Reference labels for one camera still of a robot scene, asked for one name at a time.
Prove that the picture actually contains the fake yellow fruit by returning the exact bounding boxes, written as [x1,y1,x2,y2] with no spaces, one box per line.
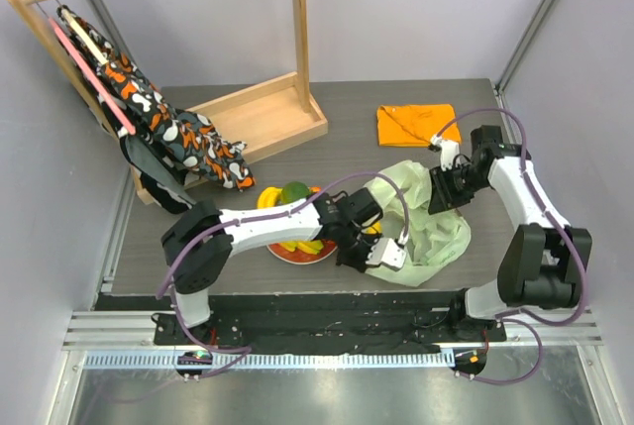
[366,221,382,234]

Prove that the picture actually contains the fake yellow bananas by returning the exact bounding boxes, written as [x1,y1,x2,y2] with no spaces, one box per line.
[279,240,327,255]
[257,186,282,209]

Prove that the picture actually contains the pale yellow plastic bag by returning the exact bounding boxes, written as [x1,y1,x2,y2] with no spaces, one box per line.
[367,160,472,287]

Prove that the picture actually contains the fake green fruit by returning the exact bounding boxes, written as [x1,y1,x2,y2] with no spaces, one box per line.
[279,181,312,204]

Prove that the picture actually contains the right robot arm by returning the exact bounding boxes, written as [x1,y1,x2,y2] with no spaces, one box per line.
[428,125,592,341]

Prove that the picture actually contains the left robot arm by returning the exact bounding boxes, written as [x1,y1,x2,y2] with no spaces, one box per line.
[157,187,384,345]

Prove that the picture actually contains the red and teal plate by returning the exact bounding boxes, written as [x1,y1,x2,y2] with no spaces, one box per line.
[266,240,337,266]

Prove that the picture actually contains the orange folded cloth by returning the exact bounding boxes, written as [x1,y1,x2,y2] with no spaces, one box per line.
[376,104,456,148]

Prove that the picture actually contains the wooden clothes rack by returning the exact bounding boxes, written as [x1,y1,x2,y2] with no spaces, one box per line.
[1,0,328,220]

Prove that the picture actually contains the orange patterned garment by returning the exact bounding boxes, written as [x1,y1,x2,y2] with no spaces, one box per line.
[56,5,256,190]

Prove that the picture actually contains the zebra print garment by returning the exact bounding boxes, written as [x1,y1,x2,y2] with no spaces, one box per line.
[120,135,195,214]

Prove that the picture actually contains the cream clothes hanger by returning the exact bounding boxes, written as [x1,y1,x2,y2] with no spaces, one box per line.
[61,8,108,65]

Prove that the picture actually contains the pink clothes hanger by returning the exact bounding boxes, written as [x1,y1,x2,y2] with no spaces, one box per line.
[49,18,136,138]

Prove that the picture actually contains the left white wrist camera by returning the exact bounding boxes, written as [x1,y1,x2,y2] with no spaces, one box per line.
[366,237,406,271]

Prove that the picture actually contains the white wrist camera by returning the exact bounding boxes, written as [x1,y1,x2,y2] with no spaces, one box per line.
[366,237,406,271]
[429,135,461,171]

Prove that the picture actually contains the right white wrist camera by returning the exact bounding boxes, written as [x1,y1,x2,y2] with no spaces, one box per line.
[429,135,461,171]

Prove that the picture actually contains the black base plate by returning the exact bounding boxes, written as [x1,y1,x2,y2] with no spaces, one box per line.
[95,291,506,356]

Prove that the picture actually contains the slotted cable duct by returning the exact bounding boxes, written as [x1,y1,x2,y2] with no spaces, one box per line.
[83,349,455,371]

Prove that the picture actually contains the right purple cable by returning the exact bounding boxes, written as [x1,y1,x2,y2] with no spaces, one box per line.
[428,106,590,386]

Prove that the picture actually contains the purple cable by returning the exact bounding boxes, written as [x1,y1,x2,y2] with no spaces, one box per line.
[156,170,412,379]
[428,106,590,386]

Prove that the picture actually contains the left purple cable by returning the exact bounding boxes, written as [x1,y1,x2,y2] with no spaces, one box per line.
[156,170,412,379]

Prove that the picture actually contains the aluminium frame rail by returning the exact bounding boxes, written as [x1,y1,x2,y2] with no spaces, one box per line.
[87,0,132,55]

